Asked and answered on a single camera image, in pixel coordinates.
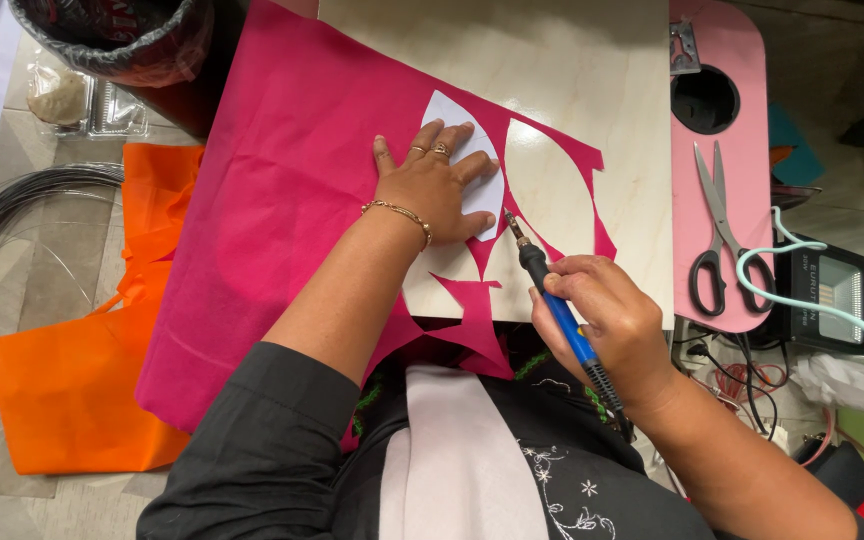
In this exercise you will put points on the black bin with plastic liner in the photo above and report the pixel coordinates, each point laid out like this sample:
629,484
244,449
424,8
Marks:
139,45

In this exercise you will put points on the person's left hand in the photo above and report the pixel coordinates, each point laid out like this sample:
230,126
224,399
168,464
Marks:
428,195

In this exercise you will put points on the person's right hand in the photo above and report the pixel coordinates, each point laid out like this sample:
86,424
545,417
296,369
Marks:
619,330

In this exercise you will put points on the metal bracket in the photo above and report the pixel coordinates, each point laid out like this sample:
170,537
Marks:
683,49

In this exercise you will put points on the magenta fabric sheet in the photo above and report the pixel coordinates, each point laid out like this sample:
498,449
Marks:
289,225

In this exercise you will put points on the black embroidered garment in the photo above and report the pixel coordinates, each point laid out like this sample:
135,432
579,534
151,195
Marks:
252,450

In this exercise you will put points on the teal sheet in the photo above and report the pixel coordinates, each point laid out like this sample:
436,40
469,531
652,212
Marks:
792,150

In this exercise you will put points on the blue black soldering iron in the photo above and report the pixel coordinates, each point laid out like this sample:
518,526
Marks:
533,259

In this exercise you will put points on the clear plastic bag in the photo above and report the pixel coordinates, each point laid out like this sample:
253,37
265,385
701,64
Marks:
852,382

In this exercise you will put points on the pink table with round hole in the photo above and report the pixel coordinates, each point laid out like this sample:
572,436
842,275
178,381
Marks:
747,112

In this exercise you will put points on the white power strip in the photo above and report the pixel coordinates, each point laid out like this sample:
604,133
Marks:
691,349

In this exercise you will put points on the white paper leaf template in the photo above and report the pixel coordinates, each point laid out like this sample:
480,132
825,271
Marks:
447,112

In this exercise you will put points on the pale pink scarf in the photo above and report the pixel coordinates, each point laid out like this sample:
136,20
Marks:
454,465

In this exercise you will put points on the orange fabric sheet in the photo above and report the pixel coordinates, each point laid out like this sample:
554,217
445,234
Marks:
64,390

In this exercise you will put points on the clear plastic food container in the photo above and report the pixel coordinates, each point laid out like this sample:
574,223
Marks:
61,97

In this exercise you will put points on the black floodlight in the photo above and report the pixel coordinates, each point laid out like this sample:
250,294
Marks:
837,285

